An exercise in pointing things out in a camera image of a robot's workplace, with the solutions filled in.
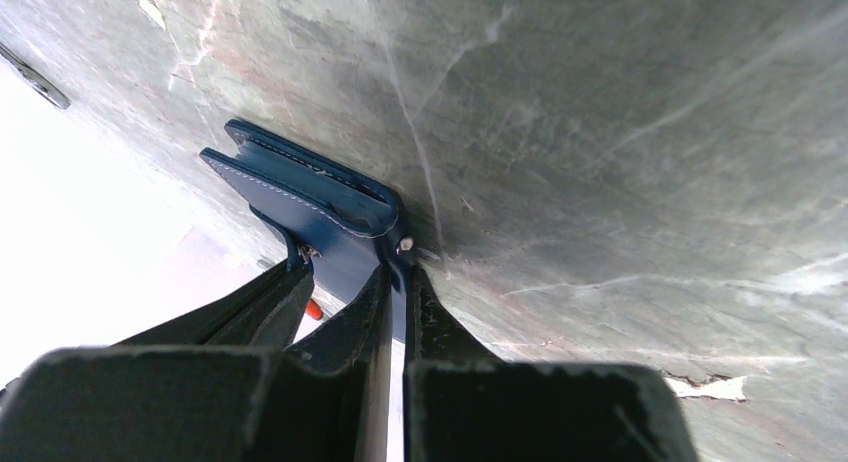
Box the aluminium frame rail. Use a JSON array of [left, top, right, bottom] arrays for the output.
[[1, 44, 71, 110]]

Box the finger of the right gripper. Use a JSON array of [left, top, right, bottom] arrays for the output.
[[118, 261, 314, 348]]

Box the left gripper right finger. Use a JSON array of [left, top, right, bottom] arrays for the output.
[[403, 267, 697, 461]]

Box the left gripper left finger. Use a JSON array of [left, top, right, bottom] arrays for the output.
[[1, 267, 391, 461]]

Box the blue leather card holder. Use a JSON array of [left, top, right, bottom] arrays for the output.
[[200, 119, 415, 342]]

